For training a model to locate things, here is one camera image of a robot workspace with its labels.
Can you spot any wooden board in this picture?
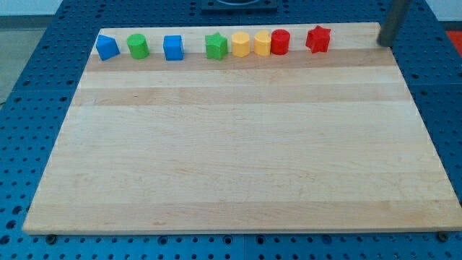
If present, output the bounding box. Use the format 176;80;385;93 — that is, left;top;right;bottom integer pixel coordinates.
22;22;461;235

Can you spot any green star block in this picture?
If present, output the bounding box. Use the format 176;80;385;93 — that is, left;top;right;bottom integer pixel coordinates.
205;32;228;61

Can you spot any yellow hexagon block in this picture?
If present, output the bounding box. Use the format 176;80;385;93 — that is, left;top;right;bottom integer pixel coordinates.
232;32;250;58

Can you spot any yellow heart block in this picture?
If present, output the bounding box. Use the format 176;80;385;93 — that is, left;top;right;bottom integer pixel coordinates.
253;30;271;56

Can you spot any blue cube block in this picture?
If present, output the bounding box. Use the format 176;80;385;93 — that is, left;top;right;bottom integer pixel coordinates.
163;35;184;61

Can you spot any red cylinder block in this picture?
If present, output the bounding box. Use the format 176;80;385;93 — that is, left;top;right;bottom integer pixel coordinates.
271;29;290;55

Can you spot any red star block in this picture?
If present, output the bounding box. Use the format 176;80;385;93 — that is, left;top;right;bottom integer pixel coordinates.
305;25;331;53

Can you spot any green cylinder block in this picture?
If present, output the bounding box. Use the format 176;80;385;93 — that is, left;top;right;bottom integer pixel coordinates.
126;33;149;59

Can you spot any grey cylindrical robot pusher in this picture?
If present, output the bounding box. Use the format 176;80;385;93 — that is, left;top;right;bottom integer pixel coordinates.
376;0;412;48

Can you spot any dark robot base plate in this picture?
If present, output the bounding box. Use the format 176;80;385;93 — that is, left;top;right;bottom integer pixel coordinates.
199;0;279;13

